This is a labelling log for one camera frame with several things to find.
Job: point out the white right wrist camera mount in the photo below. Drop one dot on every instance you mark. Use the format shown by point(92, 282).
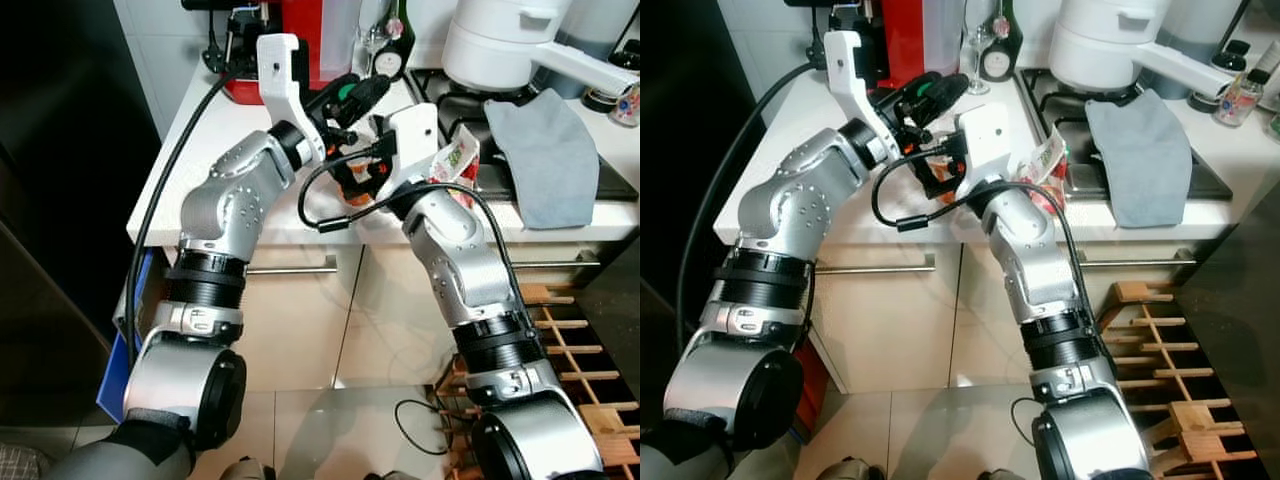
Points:
point(412, 140)
point(985, 140)

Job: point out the red coffee machine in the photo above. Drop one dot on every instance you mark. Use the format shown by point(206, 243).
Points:
point(905, 35)
point(300, 20)

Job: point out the black gas hob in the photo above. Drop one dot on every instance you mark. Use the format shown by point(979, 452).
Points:
point(1210, 175)
point(620, 170)

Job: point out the grey cloth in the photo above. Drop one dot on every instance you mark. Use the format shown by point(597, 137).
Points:
point(545, 160)
point(1140, 160)

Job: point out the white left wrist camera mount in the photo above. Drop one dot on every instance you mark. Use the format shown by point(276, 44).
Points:
point(848, 85)
point(280, 85)

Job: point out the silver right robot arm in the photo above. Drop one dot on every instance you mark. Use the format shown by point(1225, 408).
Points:
point(1030, 260)
point(460, 260)

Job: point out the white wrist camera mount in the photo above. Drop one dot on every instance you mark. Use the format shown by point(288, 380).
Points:
point(985, 140)
point(412, 140)
point(280, 85)
point(848, 85)

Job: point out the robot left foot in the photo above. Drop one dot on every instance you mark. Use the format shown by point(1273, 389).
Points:
point(848, 470)
point(242, 470)

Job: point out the red box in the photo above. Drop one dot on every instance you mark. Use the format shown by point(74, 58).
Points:
point(812, 380)

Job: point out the black capped bottle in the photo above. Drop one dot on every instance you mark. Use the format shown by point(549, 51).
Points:
point(1228, 60)

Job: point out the black fridge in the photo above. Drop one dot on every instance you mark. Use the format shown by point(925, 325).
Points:
point(60, 150)
point(690, 80)

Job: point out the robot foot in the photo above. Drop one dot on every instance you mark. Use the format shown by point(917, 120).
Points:
point(998, 476)
point(848, 470)
point(392, 476)
point(242, 470)

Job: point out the blue box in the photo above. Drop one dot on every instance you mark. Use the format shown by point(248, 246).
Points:
point(118, 385)

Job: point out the beige base cabinet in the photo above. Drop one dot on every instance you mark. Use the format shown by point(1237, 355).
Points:
point(300, 330)
point(900, 330)

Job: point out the wooden wine rack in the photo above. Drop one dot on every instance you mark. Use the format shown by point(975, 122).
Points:
point(580, 350)
point(1170, 350)

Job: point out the dark glossy door panel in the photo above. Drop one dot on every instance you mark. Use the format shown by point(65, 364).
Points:
point(612, 320)
point(1235, 330)

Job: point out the white kitchen appliance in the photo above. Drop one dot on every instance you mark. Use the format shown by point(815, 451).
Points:
point(1105, 45)
point(500, 45)

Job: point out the red white food package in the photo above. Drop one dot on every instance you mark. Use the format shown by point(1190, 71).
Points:
point(1045, 160)
point(456, 160)

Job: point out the dark wine bottle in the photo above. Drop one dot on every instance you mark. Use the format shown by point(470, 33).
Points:
point(1000, 50)
point(392, 50)

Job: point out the small labelled spice jar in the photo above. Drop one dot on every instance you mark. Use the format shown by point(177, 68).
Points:
point(1238, 100)
point(627, 105)

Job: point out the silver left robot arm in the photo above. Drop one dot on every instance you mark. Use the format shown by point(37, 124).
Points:
point(225, 200)
point(800, 200)

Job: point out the clear wine glass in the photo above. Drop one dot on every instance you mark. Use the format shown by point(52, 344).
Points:
point(976, 50)
point(372, 45)

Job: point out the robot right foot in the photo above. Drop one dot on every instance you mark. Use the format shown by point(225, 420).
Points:
point(998, 476)
point(392, 476)

